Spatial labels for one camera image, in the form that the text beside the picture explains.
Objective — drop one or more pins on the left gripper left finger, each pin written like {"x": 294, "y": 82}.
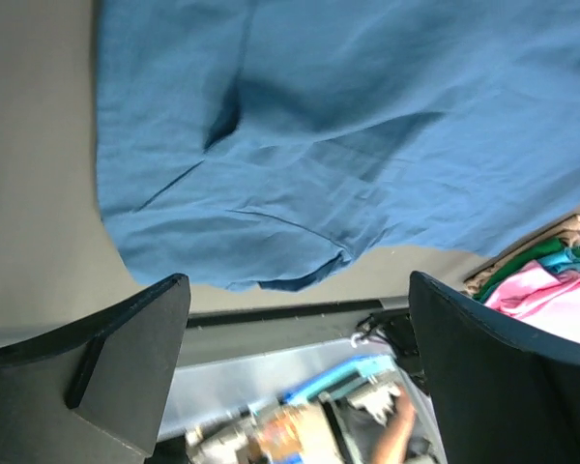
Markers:
{"x": 94, "y": 391}

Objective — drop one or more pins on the blue white equipment box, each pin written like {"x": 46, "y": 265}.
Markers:
{"x": 279, "y": 439}

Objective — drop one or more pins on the teal folded t shirt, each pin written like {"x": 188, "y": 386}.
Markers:
{"x": 567, "y": 259}

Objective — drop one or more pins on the person's forearm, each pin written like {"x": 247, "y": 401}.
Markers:
{"x": 392, "y": 446}

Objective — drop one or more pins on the beige folded cloth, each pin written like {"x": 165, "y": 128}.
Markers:
{"x": 568, "y": 231}

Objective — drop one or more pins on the pink folded t shirt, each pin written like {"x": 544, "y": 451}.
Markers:
{"x": 537, "y": 298}

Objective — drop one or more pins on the blue t shirt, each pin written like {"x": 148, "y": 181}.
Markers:
{"x": 272, "y": 143}

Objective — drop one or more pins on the green folded t shirt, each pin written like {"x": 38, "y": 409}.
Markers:
{"x": 518, "y": 263}

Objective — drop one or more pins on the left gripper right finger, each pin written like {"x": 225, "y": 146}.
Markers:
{"x": 503, "y": 391}

